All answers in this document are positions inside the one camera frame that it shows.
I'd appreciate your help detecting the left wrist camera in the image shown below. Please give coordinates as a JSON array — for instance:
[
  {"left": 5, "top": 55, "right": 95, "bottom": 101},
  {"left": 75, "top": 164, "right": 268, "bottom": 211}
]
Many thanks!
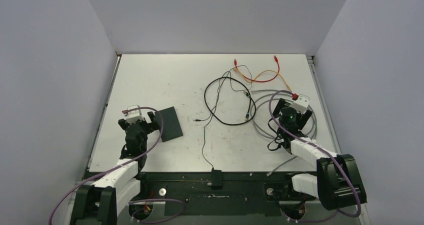
[{"left": 123, "top": 105, "right": 145, "bottom": 124}]

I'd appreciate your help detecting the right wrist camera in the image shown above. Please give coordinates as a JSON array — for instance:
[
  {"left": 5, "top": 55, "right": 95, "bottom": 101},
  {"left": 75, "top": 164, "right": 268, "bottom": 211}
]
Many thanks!
[{"left": 289, "top": 93, "right": 310, "bottom": 115}]

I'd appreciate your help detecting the aluminium front rail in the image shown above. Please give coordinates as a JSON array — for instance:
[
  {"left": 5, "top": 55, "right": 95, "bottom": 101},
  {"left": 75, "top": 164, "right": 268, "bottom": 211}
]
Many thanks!
[{"left": 68, "top": 180, "right": 369, "bottom": 205}]

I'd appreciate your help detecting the thick black ethernet cable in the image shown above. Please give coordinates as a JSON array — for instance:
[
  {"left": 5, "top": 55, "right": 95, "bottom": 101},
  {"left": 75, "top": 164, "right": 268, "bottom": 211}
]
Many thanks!
[{"left": 203, "top": 76, "right": 257, "bottom": 127}]

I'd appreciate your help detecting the grey ethernet cable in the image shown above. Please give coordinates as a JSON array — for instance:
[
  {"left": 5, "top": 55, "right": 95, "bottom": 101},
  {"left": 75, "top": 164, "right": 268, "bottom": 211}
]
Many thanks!
[{"left": 248, "top": 89, "right": 319, "bottom": 178}]

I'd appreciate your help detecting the thin black power cable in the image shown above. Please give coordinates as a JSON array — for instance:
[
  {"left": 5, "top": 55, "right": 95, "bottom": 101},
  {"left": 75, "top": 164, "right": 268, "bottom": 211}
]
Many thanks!
[{"left": 193, "top": 64, "right": 254, "bottom": 171}]

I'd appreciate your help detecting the black power adapter box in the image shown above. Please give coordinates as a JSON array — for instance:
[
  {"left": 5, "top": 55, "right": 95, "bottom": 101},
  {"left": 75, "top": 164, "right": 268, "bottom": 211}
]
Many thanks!
[{"left": 208, "top": 168, "right": 223, "bottom": 190}]

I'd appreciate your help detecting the aluminium left side rail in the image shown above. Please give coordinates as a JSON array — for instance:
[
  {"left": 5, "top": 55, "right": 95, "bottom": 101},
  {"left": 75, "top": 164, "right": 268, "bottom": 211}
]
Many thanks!
[{"left": 85, "top": 53, "right": 122, "bottom": 171}]

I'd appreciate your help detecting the yellow ethernet cable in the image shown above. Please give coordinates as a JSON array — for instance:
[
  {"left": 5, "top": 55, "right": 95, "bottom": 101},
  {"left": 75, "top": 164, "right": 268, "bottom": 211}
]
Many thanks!
[{"left": 233, "top": 67, "right": 294, "bottom": 92}]

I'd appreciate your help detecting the aluminium right side rail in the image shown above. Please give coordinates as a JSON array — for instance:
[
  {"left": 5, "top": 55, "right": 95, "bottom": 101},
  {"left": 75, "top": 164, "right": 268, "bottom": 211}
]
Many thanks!
[{"left": 306, "top": 54, "right": 351, "bottom": 154}]

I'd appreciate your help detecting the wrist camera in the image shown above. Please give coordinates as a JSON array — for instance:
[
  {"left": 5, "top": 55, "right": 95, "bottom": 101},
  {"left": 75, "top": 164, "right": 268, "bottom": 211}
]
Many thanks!
[
  {"left": 289, "top": 93, "right": 310, "bottom": 115},
  {"left": 123, "top": 105, "right": 145, "bottom": 124}
]

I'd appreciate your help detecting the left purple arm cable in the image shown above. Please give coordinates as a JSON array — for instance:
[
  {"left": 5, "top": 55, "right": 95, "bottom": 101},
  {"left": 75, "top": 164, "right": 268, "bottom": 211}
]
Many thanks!
[{"left": 47, "top": 106, "right": 188, "bottom": 225}]

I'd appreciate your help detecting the aluminium rail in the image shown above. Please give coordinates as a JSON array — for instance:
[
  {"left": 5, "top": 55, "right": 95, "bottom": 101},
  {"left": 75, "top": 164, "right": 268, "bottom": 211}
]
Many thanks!
[
  {"left": 306, "top": 54, "right": 351, "bottom": 154},
  {"left": 85, "top": 53, "right": 122, "bottom": 171},
  {"left": 68, "top": 180, "right": 369, "bottom": 205}
]

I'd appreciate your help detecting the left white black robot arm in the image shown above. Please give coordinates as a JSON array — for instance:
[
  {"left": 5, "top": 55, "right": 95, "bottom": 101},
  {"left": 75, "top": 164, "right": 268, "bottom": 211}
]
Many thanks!
[{"left": 69, "top": 105, "right": 164, "bottom": 225}]

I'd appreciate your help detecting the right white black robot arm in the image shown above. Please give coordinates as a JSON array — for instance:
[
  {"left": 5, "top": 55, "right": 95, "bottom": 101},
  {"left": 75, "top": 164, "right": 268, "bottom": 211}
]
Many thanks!
[{"left": 271, "top": 97, "right": 367, "bottom": 211}]

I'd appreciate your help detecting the dark grey network switch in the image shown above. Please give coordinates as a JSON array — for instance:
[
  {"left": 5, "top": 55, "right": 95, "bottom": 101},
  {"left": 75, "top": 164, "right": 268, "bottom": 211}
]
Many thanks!
[{"left": 155, "top": 106, "right": 184, "bottom": 143}]

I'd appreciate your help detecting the red ethernet cable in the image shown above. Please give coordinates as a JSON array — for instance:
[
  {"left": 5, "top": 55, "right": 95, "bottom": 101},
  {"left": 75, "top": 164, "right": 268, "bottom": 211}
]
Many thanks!
[{"left": 233, "top": 55, "right": 282, "bottom": 84}]

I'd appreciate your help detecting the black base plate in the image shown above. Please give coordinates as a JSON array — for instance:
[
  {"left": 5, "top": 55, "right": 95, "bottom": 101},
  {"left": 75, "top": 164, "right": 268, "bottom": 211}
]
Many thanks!
[{"left": 133, "top": 172, "right": 315, "bottom": 217}]

